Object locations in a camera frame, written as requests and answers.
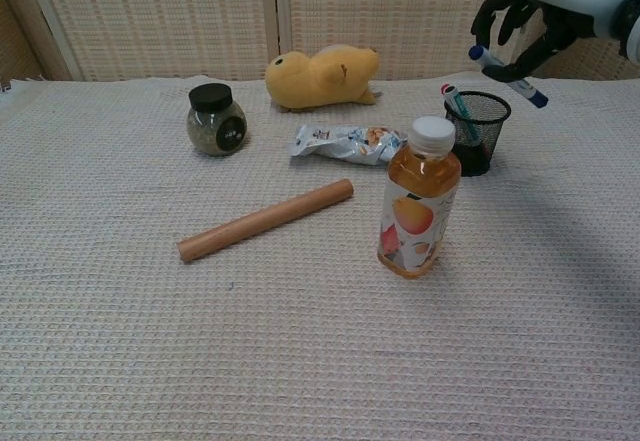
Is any cream woven tablecloth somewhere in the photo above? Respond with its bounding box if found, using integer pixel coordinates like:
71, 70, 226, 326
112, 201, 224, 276
0, 75, 640, 441

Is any blue marker pen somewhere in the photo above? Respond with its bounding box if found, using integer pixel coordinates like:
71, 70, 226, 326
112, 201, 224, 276
467, 44, 550, 109

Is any orange juice bottle white cap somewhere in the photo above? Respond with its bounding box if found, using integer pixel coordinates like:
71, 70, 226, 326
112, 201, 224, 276
376, 115, 463, 281

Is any light blue snack bag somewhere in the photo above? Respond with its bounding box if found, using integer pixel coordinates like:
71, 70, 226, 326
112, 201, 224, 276
289, 124, 409, 168

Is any black mesh pen holder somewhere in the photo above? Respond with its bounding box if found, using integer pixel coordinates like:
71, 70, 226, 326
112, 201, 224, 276
443, 90, 513, 178

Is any green marker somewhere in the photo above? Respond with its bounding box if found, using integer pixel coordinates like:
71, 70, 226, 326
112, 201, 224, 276
440, 82, 483, 145

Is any glass jar with black lid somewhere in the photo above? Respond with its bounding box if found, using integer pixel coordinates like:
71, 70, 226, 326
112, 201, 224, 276
186, 82, 249, 157

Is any yellow plush toy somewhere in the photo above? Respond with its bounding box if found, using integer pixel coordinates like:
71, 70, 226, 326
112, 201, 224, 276
264, 44, 384, 114

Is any wooden rolling pin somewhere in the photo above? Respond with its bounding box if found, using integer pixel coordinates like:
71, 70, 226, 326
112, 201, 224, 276
176, 178, 356, 264

